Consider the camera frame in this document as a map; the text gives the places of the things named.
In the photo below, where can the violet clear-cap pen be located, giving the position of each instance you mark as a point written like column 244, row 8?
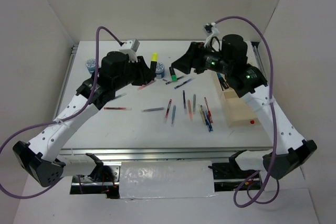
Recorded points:
column 184, row 102

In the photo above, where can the blue clear-cap pen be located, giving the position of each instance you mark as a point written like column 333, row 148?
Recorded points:
column 184, row 83

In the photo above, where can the yellow highlighter marker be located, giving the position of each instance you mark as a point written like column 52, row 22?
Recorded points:
column 154, row 61

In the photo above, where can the red clear-cap pen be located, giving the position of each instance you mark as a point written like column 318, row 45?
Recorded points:
column 118, row 108

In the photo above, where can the light blue clear pen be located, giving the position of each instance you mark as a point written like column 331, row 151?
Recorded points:
column 173, row 115

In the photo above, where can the red gel pen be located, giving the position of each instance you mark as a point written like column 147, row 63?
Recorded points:
column 208, row 111

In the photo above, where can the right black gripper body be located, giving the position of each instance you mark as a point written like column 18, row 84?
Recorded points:
column 213, row 61

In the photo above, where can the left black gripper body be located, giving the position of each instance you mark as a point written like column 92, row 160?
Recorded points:
column 133, row 71

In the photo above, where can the yellow clear pen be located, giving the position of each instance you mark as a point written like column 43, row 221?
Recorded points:
column 202, row 114

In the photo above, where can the olive green clear pen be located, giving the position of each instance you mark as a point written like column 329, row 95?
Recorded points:
column 194, row 104

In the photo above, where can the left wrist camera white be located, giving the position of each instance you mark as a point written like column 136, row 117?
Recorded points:
column 130, row 48

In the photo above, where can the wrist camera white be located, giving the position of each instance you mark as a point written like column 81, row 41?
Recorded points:
column 130, row 48
column 211, row 31

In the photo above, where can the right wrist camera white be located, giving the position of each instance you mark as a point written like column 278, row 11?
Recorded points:
column 211, row 31

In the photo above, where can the beige divided organizer tray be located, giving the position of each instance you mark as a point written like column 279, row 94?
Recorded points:
column 235, row 110

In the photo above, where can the purple highlighter marker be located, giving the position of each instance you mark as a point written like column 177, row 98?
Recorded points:
column 223, row 83

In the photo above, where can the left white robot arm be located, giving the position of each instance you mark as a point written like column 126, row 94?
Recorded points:
column 40, row 156

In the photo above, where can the dark blue gel pen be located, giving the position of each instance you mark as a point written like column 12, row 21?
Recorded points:
column 206, row 119

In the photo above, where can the green highlighter marker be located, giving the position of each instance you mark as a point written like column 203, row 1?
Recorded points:
column 172, row 73

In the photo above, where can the magenta clear-cap pen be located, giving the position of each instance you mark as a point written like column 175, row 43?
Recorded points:
column 167, row 111

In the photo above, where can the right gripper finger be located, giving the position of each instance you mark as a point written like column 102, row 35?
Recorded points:
column 194, row 51
column 183, row 64

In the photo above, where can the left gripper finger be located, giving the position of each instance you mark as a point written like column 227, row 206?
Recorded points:
column 143, row 65
column 147, row 76

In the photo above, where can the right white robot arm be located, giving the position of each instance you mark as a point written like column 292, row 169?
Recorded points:
column 290, row 149

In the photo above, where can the left blue round jar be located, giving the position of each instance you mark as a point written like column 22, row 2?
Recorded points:
column 91, row 65

